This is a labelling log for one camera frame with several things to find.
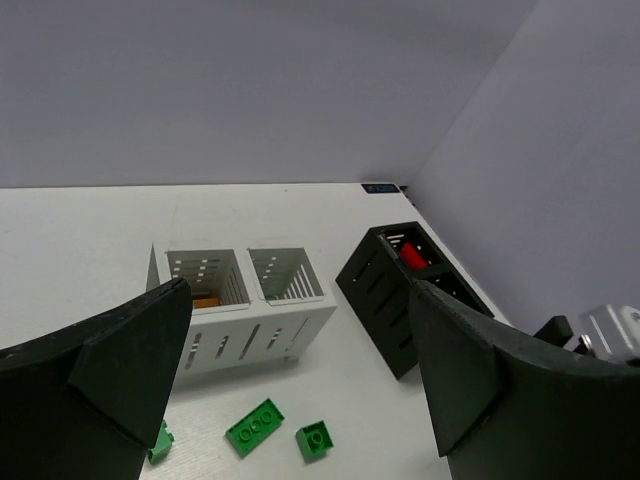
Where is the small dark green brick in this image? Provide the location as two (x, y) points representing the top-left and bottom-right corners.
(147, 420), (175, 465)

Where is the black slotted two-bin container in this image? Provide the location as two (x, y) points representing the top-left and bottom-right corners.
(336, 222), (495, 380)

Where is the orange 2x4 brick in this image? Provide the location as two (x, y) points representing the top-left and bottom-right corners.
(193, 297), (220, 309)

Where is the red and lime brick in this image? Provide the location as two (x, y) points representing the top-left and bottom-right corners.
(399, 242), (429, 270)

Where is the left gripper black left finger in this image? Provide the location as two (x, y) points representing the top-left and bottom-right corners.
(1, 279), (192, 479)

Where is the green 2x2 brick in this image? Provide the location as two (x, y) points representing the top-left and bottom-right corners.
(295, 420), (334, 463)

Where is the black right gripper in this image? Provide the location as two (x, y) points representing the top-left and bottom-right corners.
(533, 315), (574, 345)

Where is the white slotted two-bin container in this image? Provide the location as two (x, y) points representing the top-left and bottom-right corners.
(146, 238), (337, 380)

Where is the dark logo sticker right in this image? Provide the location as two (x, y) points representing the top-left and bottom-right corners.
(362, 183), (401, 194)

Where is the green 2x3 brick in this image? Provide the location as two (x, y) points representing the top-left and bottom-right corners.
(225, 398), (285, 458)

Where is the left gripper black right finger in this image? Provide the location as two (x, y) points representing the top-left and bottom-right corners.
(409, 281), (639, 479)

